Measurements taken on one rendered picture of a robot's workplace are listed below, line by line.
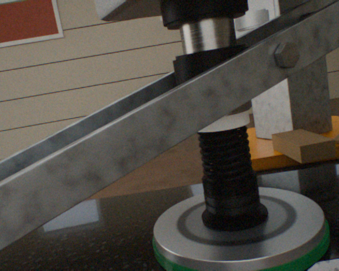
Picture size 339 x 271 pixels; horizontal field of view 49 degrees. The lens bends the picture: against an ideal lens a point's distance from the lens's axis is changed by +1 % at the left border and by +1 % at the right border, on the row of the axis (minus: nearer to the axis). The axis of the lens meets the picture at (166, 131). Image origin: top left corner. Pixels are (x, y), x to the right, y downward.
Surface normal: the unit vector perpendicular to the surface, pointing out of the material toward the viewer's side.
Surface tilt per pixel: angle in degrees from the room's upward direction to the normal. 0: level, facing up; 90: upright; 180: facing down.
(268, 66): 90
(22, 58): 90
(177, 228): 0
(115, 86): 90
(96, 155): 90
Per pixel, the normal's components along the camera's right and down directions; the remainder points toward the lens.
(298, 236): -0.17, -0.97
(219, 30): 0.32, 0.11
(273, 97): -0.87, 0.23
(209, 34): -0.06, 0.18
